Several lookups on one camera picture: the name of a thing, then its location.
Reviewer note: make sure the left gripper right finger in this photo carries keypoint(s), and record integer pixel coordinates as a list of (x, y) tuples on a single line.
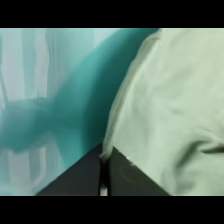
[(133, 181)]

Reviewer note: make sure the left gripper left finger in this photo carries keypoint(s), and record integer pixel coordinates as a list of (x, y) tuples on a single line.
[(80, 176)]

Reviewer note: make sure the green shirt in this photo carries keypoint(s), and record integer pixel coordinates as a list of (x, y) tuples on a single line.
[(173, 106)]

